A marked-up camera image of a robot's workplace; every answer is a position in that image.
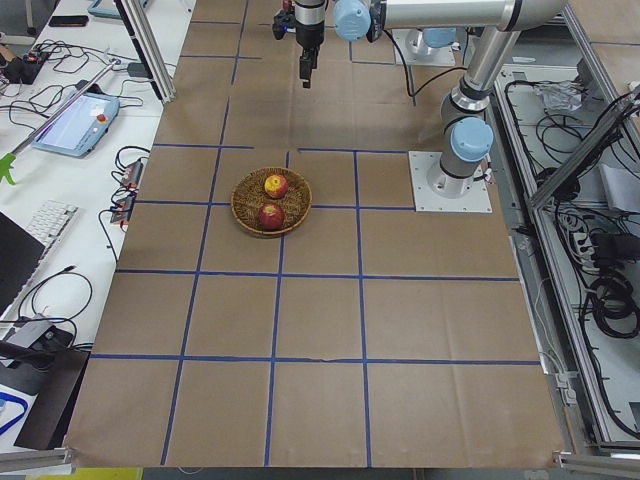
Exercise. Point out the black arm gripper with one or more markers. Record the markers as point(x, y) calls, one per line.
point(308, 35)

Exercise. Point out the yellow-red apple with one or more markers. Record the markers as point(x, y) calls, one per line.
point(276, 186)

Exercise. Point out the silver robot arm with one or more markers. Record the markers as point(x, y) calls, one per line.
point(467, 137)

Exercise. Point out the round wicker basket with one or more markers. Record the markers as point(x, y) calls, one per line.
point(248, 195)

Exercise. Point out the dark red basket apple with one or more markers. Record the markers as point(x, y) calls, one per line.
point(271, 217)

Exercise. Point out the blue teach pendant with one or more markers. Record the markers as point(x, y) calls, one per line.
point(79, 129)

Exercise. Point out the black smartphone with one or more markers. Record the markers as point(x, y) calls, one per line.
point(68, 21)

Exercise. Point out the white keyboard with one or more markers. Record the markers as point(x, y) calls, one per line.
point(50, 221)

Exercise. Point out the black laptop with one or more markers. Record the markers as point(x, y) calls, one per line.
point(21, 254)

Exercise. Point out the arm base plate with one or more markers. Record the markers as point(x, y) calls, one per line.
point(436, 192)
point(426, 47)

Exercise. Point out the aluminium frame post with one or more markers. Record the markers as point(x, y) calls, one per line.
point(141, 35)

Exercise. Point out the grabber stick green handle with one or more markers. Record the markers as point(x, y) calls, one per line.
point(8, 159)

